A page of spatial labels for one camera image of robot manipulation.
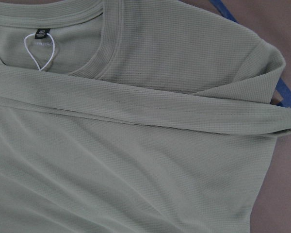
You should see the olive green long-sleeve shirt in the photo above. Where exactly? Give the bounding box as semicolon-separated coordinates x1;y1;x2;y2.
0;0;291;233

